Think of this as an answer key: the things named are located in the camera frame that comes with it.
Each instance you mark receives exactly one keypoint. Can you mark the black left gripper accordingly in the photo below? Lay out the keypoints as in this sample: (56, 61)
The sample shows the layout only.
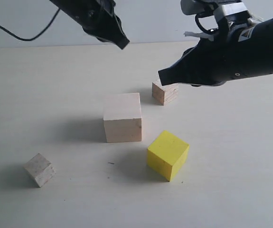
(97, 18)

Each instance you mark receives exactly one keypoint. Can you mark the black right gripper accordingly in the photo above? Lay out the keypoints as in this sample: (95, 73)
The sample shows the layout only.
(237, 52)

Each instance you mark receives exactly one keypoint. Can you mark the medium striped wooden cube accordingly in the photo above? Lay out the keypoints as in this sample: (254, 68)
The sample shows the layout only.
(164, 94)

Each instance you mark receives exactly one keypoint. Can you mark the large light wooden cube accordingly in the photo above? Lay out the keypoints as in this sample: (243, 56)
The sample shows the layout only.
(122, 118)

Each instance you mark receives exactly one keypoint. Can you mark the yellow painted cube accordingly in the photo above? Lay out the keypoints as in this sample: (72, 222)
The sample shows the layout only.
(167, 154)

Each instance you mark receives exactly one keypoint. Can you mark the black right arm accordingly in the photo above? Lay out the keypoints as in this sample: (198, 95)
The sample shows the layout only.
(269, 47)

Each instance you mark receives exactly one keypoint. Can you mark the white tape strip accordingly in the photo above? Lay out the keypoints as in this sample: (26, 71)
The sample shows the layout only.
(199, 35)

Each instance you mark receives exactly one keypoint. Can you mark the small pale wooden cube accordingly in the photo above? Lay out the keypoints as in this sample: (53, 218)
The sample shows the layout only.
(39, 169)

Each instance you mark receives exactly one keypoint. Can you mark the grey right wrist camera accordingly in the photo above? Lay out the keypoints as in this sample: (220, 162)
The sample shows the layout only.
(218, 8)

